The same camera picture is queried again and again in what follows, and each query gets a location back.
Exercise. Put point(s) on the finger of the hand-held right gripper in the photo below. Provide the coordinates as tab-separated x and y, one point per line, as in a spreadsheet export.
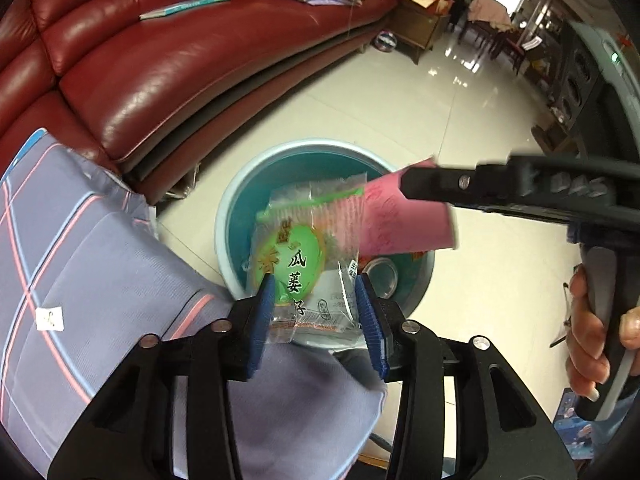
450	182

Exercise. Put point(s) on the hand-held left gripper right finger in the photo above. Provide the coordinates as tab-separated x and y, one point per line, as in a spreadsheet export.
370	320

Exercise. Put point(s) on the wooden chair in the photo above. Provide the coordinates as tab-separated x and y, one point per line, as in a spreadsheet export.
500	45

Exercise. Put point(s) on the blue printed box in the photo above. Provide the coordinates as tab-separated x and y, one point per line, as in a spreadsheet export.
575	435

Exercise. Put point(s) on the pink paper cup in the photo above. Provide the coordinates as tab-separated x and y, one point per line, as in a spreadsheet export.
395	225

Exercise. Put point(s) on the pink cloth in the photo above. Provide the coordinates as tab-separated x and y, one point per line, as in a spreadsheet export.
487	10

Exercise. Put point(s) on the teal round bin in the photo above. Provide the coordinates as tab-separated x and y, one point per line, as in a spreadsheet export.
245	200

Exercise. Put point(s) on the blue white ball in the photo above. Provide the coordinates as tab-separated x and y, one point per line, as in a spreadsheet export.
385	41

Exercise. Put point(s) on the wooden side table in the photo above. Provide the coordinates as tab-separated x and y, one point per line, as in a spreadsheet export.
415	25

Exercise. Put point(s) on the black grey appliance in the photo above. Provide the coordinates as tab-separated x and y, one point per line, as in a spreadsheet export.
585	75

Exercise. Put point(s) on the green clear snack packet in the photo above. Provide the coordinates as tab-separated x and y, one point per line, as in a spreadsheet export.
295	255

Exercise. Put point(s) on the person's right hand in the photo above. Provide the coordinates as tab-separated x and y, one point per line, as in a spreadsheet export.
582	340

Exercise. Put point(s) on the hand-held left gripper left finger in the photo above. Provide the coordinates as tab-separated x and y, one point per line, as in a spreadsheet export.
262	320

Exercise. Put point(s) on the blue checked tablecloth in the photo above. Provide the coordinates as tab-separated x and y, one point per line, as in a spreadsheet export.
100	260

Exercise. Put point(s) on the red leather sofa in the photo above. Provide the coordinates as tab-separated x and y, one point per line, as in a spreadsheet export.
150	60

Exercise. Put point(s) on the thin light blue book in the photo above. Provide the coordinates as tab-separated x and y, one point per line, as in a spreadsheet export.
185	6

